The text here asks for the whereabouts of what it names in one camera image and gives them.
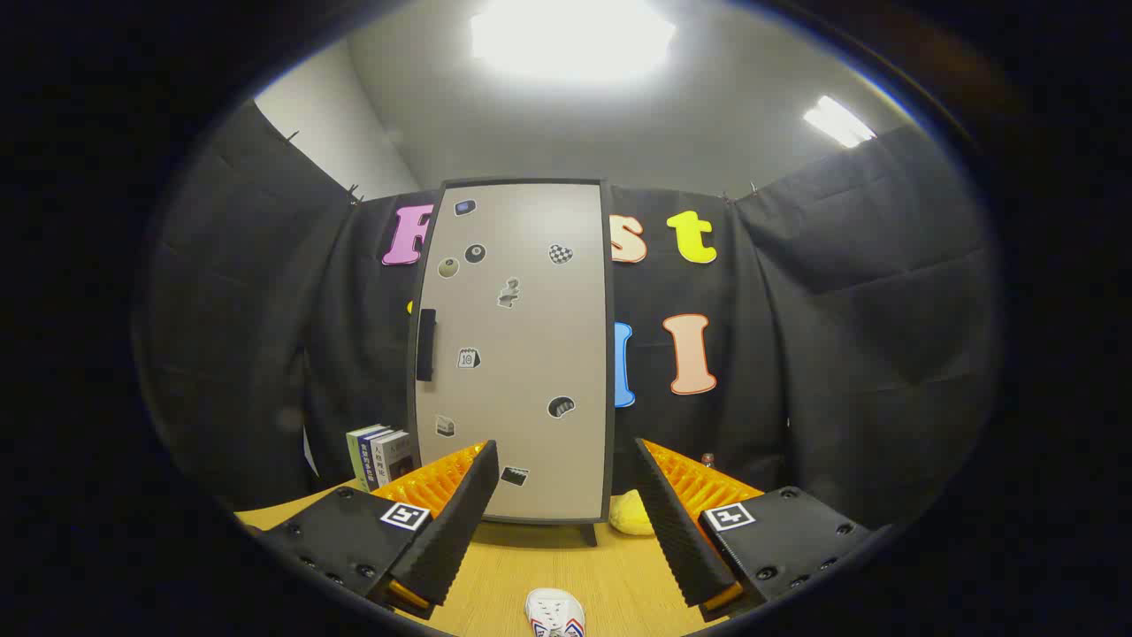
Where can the green and white book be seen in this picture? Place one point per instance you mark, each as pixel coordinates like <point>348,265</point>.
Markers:
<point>356,447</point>

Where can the white canvas shoe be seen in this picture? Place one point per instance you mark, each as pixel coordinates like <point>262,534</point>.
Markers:
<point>553,610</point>

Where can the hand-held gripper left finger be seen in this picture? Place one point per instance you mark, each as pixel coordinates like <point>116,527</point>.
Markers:
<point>455,531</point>

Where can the yellow plush toy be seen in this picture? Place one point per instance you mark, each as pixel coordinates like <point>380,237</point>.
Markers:
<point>630,515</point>

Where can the large ceiling light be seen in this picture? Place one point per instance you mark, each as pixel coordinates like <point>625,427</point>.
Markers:
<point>570,40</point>

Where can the narrow ceiling light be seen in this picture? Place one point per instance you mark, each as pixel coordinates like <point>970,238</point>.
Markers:
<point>838,121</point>

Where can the grey shoe cabinet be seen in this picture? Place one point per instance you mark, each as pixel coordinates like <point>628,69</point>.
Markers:
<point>588,533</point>

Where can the blue book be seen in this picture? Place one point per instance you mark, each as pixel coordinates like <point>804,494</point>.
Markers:
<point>370,453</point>

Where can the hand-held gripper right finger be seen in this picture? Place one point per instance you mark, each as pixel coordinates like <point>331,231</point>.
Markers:
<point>681,531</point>

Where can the black backdrop cloth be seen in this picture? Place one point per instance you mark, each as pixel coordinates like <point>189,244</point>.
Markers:
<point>840,310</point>

